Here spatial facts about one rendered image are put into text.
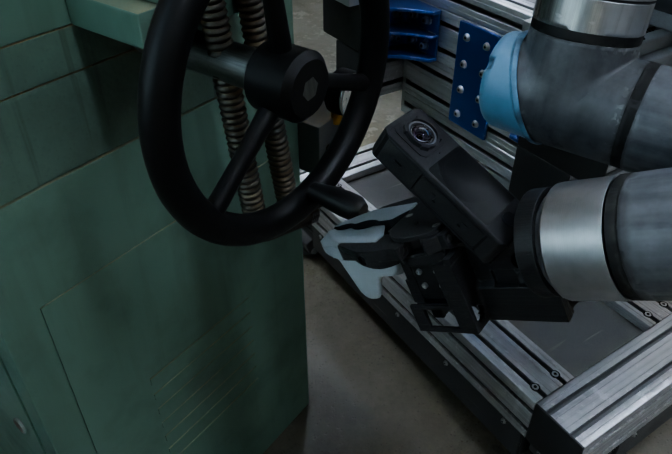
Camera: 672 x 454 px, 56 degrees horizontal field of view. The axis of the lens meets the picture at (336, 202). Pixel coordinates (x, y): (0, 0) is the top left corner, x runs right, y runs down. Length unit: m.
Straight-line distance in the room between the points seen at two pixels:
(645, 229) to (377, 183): 1.13
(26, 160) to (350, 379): 0.87
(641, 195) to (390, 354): 1.03
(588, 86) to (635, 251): 0.13
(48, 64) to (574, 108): 0.42
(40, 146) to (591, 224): 0.45
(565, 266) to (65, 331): 0.51
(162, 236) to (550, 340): 0.70
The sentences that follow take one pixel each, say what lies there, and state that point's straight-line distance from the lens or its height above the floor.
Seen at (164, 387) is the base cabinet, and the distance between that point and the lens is 0.88.
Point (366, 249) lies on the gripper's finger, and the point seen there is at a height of 0.74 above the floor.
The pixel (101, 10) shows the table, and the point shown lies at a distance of 0.55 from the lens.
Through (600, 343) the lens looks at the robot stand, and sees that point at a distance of 1.18.
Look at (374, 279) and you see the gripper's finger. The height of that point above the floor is 0.69.
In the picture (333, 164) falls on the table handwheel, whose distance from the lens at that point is 0.61.
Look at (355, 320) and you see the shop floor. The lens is 1.42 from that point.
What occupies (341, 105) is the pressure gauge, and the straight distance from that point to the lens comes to 0.82.
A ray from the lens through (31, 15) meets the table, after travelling 0.58.
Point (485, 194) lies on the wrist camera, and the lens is 0.43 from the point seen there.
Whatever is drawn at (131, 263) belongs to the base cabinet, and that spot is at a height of 0.57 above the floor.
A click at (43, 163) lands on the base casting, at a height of 0.73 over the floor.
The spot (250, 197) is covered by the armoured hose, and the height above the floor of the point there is 0.67.
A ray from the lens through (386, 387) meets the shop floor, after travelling 1.31.
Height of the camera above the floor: 1.03
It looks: 36 degrees down
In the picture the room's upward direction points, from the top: straight up
